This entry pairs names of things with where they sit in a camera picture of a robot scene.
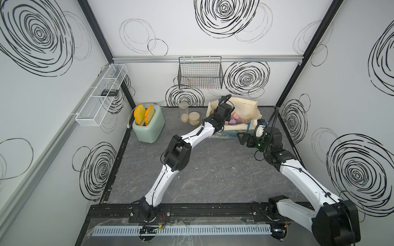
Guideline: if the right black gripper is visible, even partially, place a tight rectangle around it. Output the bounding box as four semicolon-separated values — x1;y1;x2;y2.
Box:
236;131;270;155

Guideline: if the pink hourglass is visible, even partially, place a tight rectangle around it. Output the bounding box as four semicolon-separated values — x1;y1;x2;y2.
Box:
226;112;248;126

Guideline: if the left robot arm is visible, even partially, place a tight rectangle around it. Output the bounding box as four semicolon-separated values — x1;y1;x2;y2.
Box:
139;102;235;221

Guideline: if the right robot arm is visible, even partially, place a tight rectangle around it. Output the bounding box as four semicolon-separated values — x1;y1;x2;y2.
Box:
237;127;361;246

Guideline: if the cream canvas tote bag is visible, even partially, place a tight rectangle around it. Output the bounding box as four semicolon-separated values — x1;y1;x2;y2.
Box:
224;97;262;133

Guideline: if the tall glass jar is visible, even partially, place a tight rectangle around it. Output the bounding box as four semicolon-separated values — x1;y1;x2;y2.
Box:
178;102;189;123

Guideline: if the right yellow toast slice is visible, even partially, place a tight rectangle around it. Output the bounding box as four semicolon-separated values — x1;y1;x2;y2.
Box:
144;105;155;126

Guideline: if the yellow toast slice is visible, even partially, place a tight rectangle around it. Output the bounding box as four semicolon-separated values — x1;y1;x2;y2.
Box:
134;104;146;126
144;105;155;126

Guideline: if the mint green toaster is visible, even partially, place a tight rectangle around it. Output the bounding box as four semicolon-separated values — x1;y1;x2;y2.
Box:
132;104;165;144

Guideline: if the left yellow toast slice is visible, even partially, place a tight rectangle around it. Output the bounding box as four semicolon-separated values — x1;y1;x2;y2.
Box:
134;104;146;126

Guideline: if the black item in shelf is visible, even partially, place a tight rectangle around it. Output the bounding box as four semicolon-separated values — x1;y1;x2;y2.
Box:
101;89;119;97

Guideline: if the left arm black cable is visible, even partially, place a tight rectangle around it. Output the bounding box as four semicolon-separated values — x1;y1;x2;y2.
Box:
218;94;233;107

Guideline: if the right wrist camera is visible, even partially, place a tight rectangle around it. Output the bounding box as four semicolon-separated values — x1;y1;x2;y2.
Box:
254;119;267;139

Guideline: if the black corrugated cable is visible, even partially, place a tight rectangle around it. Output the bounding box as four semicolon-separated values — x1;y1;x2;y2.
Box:
253;107;281;164

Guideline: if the black wire basket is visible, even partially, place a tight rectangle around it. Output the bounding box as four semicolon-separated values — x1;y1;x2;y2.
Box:
177;56;224;90

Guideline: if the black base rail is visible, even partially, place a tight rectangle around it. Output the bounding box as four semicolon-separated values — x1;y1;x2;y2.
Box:
87;202;334;222

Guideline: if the white slotted cable duct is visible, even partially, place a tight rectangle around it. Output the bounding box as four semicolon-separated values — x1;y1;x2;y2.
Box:
91;224;272;237

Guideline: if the white wire shelf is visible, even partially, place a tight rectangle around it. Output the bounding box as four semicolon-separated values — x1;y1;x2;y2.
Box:
76;64;127;127

